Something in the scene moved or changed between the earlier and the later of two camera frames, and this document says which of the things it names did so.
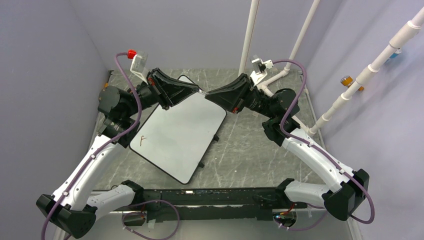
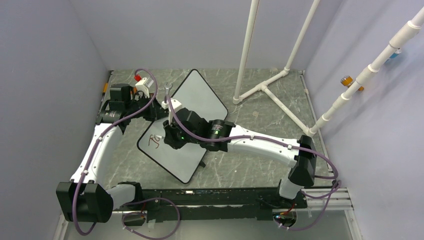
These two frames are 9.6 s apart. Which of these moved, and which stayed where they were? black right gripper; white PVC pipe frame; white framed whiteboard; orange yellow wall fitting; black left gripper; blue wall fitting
Moved: black right gripper; black left gripper
Stayed: white framed whiteboard; orange yellow wall fitting; blue wall fitting; white PVC pipe frame
